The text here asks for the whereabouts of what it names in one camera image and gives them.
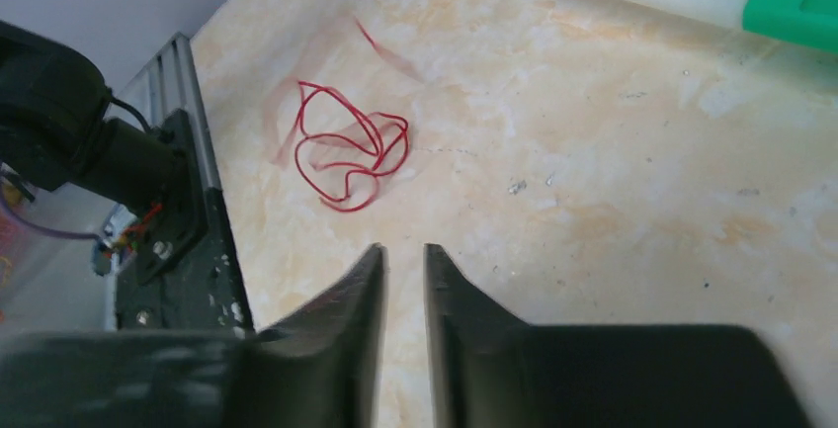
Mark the green plastic bin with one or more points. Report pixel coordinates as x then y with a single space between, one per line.
811 23

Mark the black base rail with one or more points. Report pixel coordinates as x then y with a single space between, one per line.
179 269

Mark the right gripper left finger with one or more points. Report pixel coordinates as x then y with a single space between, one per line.
317 367

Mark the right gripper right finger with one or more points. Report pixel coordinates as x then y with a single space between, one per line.
490 368

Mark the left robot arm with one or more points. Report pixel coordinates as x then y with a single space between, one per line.
54 131

